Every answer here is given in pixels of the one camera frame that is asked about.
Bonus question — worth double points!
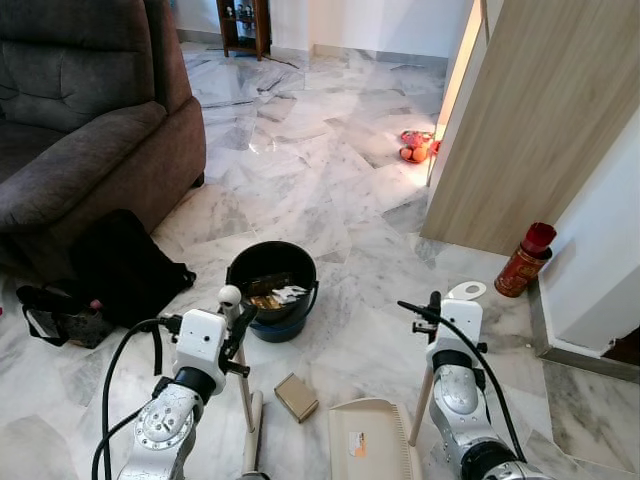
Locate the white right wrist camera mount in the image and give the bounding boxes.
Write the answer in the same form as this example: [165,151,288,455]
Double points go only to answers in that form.
[437,297,485,347]

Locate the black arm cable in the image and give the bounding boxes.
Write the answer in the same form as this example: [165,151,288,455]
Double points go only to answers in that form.
[92,316,183,480]
[397,299,528,463]

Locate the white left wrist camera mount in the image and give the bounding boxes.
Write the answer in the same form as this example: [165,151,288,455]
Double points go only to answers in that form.
[174,309,230,372]

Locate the black plastic bucket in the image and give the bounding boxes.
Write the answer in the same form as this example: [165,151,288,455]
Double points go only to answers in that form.
[226,241,320,344]

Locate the red bag of oranges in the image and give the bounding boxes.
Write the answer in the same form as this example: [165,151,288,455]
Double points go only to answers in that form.
[398,130,442,165]

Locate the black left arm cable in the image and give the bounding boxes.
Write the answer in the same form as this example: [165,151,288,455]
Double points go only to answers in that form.
[92,316,183,480]

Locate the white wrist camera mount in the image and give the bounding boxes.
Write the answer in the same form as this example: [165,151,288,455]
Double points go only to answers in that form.
[437,297,485,347]
[174,309,230,372]

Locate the light wood panel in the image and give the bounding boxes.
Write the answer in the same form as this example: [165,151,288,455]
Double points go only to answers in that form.
[420,0,640,257]

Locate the red cylindrical can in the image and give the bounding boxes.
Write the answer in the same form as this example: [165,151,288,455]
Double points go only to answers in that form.
[494,222,558,299]

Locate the beige long-handled dustpan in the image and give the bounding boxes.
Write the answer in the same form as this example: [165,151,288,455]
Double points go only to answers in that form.
[328,281,488,480]

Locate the grey fabric sofa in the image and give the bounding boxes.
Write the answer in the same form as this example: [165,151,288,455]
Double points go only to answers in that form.
[0,0,208,279]

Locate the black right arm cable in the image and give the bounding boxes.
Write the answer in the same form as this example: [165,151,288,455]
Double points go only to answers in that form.
[397,299,528,463]

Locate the black backpack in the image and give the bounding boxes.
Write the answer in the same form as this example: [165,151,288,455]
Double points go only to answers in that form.
[15,208,198,349]

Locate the dark wooden cabinet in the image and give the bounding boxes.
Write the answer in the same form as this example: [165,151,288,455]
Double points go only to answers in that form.
[216,0,273,61]

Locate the small brown cardboard box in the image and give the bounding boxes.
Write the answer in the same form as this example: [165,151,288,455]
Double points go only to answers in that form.
[274,374,320,423]

